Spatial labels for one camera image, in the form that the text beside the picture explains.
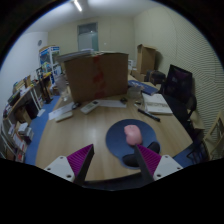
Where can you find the blue mouse pad, black wrist rest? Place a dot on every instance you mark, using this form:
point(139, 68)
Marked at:
point(116, 140)

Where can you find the ceiling tube light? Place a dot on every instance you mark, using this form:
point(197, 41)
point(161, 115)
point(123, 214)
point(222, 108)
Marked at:
point(77, 5)

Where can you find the small dark object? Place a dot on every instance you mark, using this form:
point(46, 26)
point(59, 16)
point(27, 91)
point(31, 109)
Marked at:
point(123, 99)
point(76, 105)

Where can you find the black bag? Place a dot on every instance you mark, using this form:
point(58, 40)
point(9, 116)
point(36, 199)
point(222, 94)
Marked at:
point(157, 77)

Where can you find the white paper sheet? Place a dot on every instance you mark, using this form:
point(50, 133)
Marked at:
point(113, 103)
point(60, 109)

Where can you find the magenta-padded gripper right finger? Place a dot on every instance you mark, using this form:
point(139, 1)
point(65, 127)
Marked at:
point(151, 160)

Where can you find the large brown cardboard box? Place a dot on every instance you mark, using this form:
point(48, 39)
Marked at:
point(95, 76)

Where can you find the blue folder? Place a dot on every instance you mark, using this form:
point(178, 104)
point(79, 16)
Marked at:
point(146, 88)

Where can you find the pink computer mouse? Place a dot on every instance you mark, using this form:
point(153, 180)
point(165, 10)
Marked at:
point(133, 135)

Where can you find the white open book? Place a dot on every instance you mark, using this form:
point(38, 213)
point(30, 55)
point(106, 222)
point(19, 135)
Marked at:
point(156, 104)

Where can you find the white remote control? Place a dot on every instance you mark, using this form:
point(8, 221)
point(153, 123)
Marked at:
point(90, 107)

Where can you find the black marker pen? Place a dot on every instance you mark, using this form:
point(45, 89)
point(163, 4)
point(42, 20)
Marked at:
point(149, 114)

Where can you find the black monitor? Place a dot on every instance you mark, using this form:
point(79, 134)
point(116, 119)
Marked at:
point(179, 83)

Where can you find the cluttered shelf unit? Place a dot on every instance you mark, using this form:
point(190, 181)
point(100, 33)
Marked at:
point(15, 136)

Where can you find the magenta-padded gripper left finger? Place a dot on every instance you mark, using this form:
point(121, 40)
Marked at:
point(80, 160)

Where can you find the grey door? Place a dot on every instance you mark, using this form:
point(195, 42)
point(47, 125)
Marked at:
point(88, 36)

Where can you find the blue and white display cabinet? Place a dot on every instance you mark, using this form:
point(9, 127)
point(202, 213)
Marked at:
point(50, 58)

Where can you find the round wall clock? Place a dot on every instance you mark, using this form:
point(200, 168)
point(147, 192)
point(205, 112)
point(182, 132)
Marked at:
point(39, 42)

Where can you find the small open cardboard box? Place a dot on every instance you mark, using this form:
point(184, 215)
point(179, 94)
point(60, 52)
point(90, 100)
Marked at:
point(146, 58)

